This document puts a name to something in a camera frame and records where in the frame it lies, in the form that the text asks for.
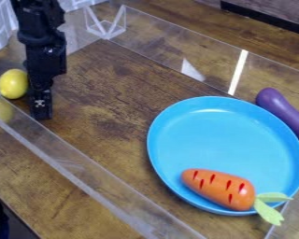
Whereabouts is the white patterned curtain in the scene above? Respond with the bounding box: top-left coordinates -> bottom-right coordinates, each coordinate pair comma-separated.
0,0 -> 106,50

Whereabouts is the purple toy eggplant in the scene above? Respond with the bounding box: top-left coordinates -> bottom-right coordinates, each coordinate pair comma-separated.
256,88 -> 299,138

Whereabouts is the clear acrylic left wall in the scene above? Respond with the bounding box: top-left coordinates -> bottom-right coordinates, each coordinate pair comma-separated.
0,18 -> 91,91

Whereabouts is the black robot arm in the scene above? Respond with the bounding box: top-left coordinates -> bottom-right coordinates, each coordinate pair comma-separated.
11,0 -> 67,120

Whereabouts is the dark wooden furniture piece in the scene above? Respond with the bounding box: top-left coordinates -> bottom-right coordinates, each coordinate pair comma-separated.
221,0 -> 299,34

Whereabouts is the clear acrylic back wall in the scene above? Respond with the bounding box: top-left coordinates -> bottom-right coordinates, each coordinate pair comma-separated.
84,3 -> 299,108

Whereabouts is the clear acrylic front wall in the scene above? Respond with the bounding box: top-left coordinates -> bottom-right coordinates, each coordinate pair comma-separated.
0,96 -> 206,239

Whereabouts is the clear acrylic wall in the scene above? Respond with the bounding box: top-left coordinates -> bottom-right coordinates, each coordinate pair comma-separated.
0,96 -> 206,239
84,3 -> 299,108
0,18 -> 91,91

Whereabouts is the orange toy carrot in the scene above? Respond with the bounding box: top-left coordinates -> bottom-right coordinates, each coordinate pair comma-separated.
181,168 -> 292,226

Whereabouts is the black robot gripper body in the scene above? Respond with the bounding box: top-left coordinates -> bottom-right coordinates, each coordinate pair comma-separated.
17,29 -> 67,91

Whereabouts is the yellow toy lemon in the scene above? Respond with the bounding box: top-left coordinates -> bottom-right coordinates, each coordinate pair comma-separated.
0,69 -> 28,99

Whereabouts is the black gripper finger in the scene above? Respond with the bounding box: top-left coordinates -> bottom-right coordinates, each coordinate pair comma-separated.
29,90 -> 52,120

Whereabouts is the blue plastic tray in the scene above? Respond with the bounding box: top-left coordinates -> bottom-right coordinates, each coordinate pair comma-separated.
147,96 -> 299,216

